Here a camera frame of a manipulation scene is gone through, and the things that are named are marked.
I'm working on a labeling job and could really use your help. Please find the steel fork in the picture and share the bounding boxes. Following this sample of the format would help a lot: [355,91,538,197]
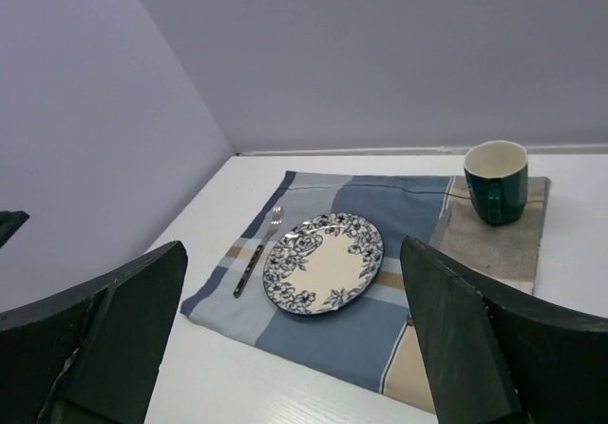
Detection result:
[233,206,283,299]

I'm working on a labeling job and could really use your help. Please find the blue floral plate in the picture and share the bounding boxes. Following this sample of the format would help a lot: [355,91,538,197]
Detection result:
[262,213,384,316]

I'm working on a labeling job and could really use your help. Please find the dark green mug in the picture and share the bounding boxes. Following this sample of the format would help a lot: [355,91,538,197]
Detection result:
[464,140,528,226]

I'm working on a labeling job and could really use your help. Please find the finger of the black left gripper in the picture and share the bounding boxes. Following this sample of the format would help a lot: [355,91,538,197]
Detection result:
[0,211,29,247]

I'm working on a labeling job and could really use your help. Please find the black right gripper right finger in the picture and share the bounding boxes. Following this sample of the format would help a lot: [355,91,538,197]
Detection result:
[400,237,607,423]

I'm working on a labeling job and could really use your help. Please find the blue beige plaid cloth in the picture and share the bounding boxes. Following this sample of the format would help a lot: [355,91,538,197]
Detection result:
[180,171,550,412]

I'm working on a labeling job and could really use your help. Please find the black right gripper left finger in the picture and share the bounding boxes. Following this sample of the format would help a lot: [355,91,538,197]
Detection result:
[1,241,188,423]

